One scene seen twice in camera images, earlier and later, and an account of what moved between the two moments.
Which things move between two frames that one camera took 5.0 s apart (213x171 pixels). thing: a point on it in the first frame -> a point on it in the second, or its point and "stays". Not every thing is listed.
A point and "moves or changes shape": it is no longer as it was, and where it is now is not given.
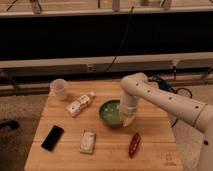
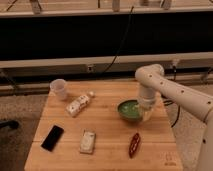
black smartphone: [52, 138] stays
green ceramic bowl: [110, 112] moves or changes shape
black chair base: [13, 124] stays
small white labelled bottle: [74, 107] stays
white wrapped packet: [87, 142] stays
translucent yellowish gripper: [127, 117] -> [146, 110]
